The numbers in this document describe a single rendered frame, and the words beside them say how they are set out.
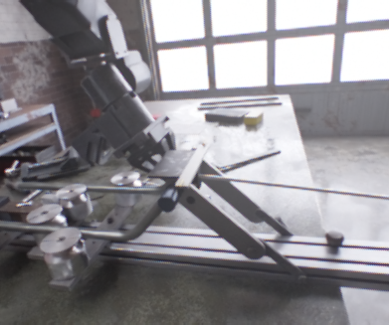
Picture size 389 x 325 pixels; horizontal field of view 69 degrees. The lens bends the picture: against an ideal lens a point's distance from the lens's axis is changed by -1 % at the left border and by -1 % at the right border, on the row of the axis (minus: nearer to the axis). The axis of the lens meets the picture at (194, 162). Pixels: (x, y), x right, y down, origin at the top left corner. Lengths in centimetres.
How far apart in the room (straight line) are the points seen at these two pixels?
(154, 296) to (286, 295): 17
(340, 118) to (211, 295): 326
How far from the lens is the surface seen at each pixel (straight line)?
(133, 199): 53
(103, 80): 43
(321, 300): 42
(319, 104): 348
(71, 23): 40
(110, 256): 48
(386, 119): 370
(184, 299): 41
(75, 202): 52
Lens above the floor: 119
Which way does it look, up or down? 24 degrees down
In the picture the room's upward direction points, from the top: 6 degrees counter-clockwise
